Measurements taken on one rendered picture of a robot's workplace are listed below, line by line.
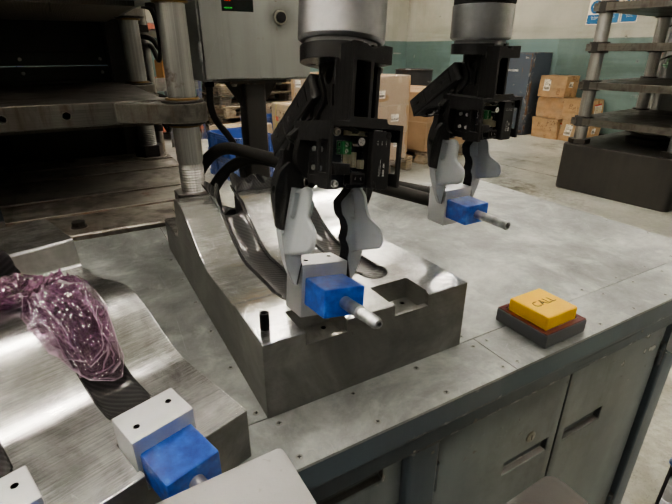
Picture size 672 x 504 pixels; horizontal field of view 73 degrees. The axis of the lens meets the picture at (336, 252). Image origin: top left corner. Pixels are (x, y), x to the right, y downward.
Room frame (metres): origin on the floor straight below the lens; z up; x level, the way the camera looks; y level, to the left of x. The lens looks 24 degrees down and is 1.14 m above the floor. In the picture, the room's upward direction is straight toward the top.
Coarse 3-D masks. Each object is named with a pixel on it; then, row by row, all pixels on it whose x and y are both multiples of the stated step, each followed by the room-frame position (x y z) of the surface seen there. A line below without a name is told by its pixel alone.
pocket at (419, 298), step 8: (400, 280) 0.49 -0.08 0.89; (408, 280) 0.49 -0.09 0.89; (376, 288) 0.47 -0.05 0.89; (384, 288) 0.48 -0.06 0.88; (392, 288) 0.48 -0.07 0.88; (400, 288) 0.49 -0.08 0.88; (408, 288) 0.49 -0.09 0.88; (416, 288) 0.48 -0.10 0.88; (384, 296) 0.48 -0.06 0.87; (392, 296) 0.48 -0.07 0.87; (400, 296) 0.49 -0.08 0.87; (408, 296) 0.49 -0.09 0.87; (416, 296) 0.47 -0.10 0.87; (424, 296) 0.46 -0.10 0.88; (400, 304) 0.47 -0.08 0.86; (408, 304) 0.47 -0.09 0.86; (416, 304) 0.47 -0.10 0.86; (424, 304) 0.45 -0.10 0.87; (400, 312) 0.44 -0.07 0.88
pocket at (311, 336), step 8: (288, 312) 0.42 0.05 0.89; (296, 320) 0.42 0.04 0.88; (304, 320) 0.42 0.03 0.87; (312, 320) 0.43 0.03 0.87; (320, 320) 0.43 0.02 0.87; (328, 320) 0.44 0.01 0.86; (336, 320) 0.42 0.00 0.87; (344, 320) 0.40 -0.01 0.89; (304, 328) 0.42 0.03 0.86; (312, 328) 0.42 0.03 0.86; (320, 328) 0.42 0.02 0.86; (328, 328) 0.42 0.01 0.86; (336, 328) 0.42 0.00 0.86; (344, 328) 0.40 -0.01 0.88; (312, 336) 0.41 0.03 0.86; (320, 336) 0.39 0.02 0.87; (328, 336) 0.39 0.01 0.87
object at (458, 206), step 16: (432, 192) 0.66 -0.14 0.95; (448, 192) 0.64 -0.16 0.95; (464, 192) 0.65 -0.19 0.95; (432, 208) 0.66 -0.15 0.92; (448, 208) 0.63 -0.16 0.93; (464, 208) 0.60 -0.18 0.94; (480, 208) 0.61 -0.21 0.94; (448, 224) 0.64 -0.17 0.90; (464, 224) 0.60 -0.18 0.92; (496, 224) 0.57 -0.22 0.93
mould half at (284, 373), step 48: (240, 192) 0.71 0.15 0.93; (336, 192) 0.73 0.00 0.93; (192, 240) 0.58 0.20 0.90; (384, 240) 0.63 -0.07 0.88; (240, 288) 0.47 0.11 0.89; (432, 288) 0.46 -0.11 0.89; (240, 336) 0.41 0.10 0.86; (288, 336) 0.37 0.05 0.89; (336, 336) 0.39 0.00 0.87; (384, 336) 0.42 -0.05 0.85; (432, 336) 0.46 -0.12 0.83; (288, 384) 0.36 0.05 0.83; (336, 384) 0.39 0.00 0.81
